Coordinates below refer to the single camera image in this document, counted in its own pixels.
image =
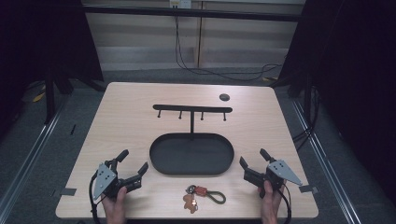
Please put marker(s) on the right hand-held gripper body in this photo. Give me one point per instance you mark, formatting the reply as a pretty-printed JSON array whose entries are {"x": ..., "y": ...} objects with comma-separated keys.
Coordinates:
[{"x": 277, "y": 174}]

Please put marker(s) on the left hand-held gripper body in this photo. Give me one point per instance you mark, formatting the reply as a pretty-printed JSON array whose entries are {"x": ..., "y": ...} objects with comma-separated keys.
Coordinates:
[{"x": 107, "y": 183}]

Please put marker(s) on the black key rack with tray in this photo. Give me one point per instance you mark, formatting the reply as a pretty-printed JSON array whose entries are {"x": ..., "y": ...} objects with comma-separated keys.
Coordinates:
[{"x": 191, "y": 154}]

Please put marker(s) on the person's left hand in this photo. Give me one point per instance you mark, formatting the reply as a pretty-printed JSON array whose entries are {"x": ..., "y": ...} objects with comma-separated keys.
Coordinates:
[{"x": 115, "y": 207}]

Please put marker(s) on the person's right hand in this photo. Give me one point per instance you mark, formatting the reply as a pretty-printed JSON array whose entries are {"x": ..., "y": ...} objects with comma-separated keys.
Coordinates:
[{"x": 269, "y": 202}]

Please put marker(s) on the grey tape piece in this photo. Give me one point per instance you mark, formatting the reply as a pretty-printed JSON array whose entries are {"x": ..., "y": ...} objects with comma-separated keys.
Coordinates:
[
  {"x": 308, "y": 188},
  {"x": 68, "y": 191}
]

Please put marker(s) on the black round table grommet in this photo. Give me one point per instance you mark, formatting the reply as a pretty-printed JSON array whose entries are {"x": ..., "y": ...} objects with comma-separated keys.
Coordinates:
[{"x": 224, "y": 97}]

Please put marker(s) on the black stand leg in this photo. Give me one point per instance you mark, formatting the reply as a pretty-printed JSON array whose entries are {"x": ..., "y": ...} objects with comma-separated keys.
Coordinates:
[{"x": 49, "y": 96}]

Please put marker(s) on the black curtain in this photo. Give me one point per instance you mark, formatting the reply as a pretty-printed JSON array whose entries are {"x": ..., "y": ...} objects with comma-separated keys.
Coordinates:
[
  {"x": 37, "y": 40},
  {"x": 351, "y": 77}
]

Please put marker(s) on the metal floor rail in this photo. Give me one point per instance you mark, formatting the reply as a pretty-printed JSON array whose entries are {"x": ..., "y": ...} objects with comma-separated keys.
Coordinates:
[
  {"x": 28, "y": 165},
  {"x": 327, "y": 168}
]

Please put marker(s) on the white wall socket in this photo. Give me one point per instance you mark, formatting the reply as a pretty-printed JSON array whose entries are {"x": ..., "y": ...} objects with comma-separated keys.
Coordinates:
[{"x": 180, "y": 3}]

